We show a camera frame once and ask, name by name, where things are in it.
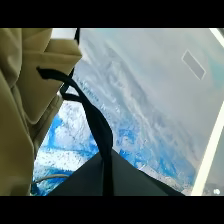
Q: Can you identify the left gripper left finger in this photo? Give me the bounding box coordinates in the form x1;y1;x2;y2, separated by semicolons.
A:
49;151;105;197

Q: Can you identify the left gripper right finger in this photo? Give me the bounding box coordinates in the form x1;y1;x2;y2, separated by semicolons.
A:
111;149;185;197

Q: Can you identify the tan garment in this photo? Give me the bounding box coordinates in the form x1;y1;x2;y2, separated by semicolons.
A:
0;28;83;197

